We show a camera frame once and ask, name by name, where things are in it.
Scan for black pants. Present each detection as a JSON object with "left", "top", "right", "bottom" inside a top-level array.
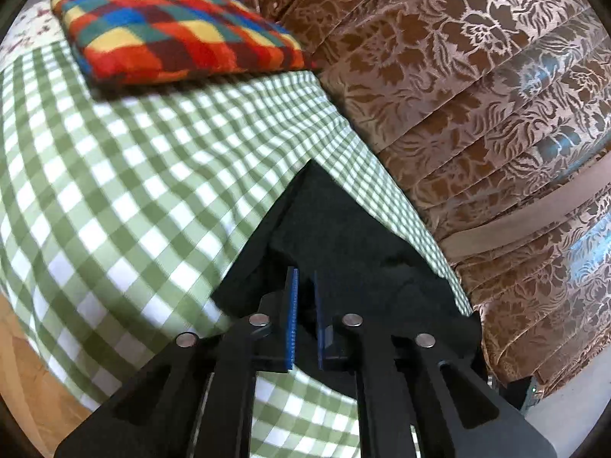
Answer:
[{"left": 211, "top": 161, "right": 487, "bottom": 397}]

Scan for green white checkered bedsheet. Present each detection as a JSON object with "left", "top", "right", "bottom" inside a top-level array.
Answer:
[{"left": 0, "top": 39, "right": 475, "bottom": 458}]

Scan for brown floral curtain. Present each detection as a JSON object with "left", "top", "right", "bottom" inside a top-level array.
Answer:
[{"left": 242, "top": 0, "right": 610, "bottom": 395}]

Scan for colourful plaid folded blanket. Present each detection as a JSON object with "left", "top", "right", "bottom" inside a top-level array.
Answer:
[{"left": 51, "top": 0, "right": 314, "bottom": 86}]

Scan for white floral pillow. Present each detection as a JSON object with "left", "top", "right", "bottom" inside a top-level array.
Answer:
[{"left": 0, "top": 0, "right": 64, "bottom": 70}]

